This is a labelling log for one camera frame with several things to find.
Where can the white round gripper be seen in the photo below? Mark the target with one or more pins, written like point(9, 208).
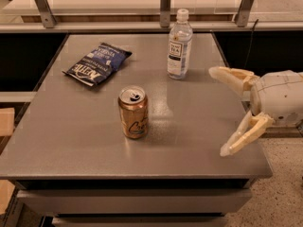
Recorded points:
point(278, 96)

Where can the orange soda can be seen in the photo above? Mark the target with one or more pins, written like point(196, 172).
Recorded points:
point(133, 109)

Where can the clear plastic tea bottle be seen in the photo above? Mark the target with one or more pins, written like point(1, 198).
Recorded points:
point(180, 40)

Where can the grey drawer cabinet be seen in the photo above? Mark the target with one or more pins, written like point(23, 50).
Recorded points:
point(136, 207)

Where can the blue chip bag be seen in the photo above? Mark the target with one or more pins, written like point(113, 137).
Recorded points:
point(98, 65)

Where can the right metal bracket post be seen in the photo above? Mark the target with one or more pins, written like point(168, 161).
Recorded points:
point(242, 17)

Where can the metal bracket post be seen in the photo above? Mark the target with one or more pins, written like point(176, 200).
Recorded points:
point(164, 13)
point(242, 17)
point(47, 17)

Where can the middle metal bracket post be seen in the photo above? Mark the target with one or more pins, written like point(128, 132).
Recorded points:
point(164, 13)

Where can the left metal bracket post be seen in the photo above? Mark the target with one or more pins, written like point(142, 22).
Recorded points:
point(47, 17)

